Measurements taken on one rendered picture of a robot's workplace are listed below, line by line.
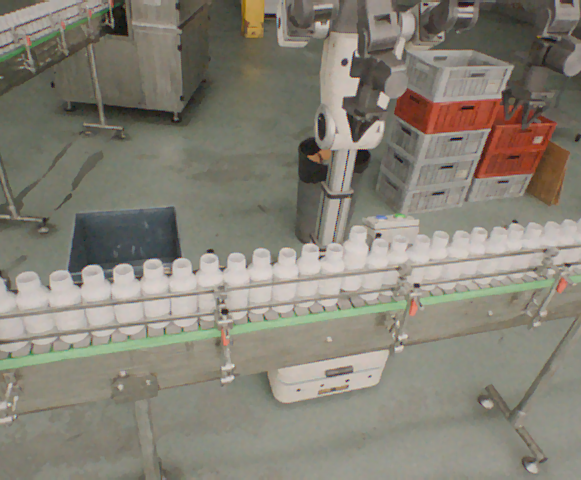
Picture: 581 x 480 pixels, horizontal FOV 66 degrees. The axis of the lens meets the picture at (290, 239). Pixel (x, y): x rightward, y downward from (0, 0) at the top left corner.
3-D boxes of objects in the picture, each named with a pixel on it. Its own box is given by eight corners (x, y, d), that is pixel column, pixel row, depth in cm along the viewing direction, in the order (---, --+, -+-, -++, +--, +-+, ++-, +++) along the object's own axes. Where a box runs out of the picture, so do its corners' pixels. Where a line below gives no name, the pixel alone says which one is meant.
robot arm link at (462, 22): (451, 7, 141) (436, 6, 139) (473, -7, 131) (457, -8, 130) (451, 38, 142) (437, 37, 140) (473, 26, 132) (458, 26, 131)
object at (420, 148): (416, 165, 315) (425, 135, 302) (384, 141, 345) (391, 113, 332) (481, 157, 338) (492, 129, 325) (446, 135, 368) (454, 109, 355)
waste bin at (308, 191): (299, 258, 289) (311, 169, 251) (280, 219, 323) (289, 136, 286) (363, 251, 301) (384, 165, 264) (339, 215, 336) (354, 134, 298)
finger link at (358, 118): (350, 148, 109) (359, 111, 104) (333, 135, 114) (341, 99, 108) (371, 145, 113) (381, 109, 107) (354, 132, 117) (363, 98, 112)
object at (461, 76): (434, 103, 290) (444, 68, 277) (398, 83, 319) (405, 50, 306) (503, 98, 312) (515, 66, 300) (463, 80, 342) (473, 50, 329)
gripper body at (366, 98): (366, 121, 103) (374, 89, 99) (340, 103, 109) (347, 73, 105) (386, 119, 106) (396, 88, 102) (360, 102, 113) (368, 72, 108)
